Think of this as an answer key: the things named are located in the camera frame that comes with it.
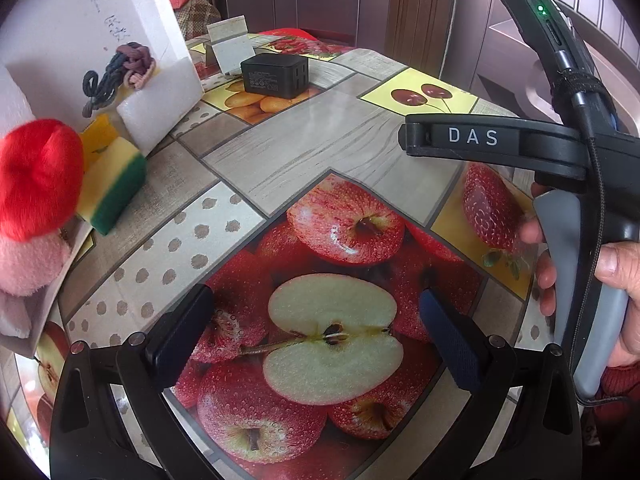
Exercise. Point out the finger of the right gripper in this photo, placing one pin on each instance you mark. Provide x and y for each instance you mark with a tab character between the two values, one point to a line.
505	141

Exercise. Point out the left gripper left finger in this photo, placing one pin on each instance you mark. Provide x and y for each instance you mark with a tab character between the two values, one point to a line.
175	335

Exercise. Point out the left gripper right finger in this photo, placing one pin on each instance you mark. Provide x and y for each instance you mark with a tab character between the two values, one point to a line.
455	338

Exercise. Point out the yellow green sponge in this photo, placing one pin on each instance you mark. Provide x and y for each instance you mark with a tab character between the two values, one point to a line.
110	184

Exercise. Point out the red plush toy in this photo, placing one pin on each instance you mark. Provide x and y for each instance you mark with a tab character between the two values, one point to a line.
42	165

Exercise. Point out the white foam block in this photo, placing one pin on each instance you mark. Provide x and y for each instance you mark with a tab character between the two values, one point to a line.
149	114

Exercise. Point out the dark blue hair scrunchie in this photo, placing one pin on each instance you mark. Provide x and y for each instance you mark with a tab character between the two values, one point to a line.
101	90

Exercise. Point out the yellow tissue pack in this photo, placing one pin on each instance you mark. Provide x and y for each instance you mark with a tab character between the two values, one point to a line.
96	139

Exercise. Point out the person's right hand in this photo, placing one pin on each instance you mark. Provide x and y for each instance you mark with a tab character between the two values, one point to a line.
589	277

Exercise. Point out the pink plush toy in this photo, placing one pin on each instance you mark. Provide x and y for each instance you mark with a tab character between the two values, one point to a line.
29	266

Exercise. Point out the fruit pattern tablecloth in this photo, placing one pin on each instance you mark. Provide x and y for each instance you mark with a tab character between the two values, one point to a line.
222	182

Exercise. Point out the black power adapter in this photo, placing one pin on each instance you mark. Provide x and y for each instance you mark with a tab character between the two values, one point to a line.
275	74

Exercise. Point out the grey phone stand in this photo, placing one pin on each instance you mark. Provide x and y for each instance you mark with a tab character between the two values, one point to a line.
231	44

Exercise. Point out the plaid covered bench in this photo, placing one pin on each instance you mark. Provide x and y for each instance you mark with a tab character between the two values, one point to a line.
195	16

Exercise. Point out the white cardboard box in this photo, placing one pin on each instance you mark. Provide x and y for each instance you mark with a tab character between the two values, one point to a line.
47	46

